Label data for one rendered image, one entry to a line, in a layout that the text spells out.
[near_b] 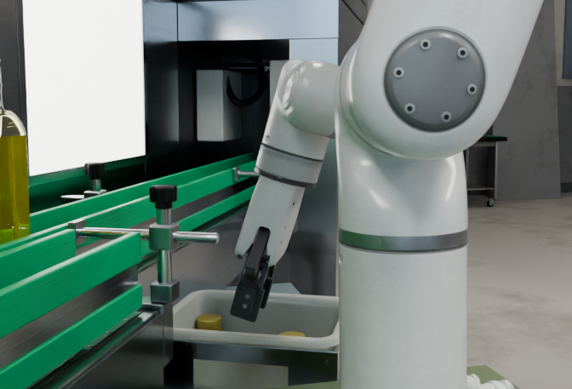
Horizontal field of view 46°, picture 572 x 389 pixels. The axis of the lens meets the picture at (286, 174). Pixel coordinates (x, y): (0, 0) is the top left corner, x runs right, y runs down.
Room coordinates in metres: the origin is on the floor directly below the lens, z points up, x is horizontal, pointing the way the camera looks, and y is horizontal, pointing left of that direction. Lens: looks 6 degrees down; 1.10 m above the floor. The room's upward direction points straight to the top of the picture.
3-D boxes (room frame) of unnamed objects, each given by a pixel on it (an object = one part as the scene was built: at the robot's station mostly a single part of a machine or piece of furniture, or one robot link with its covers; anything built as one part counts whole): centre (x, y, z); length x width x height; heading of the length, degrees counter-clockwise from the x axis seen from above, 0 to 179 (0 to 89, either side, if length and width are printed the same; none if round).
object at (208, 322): (0.88, 0.10, 0.79); 0.04 x 0.04 x 0.04
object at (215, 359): (0.82, 0.06, 0.79); 0.27 x 0.17 x 0.08; 78
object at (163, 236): (0.73, 0.15, 0.95); 0.17 x 0.03 x 0.12; 78
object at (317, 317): (0.82, 0.03, 0.80); 0.22 x 0.17 x 0.09; 78
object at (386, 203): (0.49, -0.09, 1.08); 0.13 x 0.10 x 0.16; 0
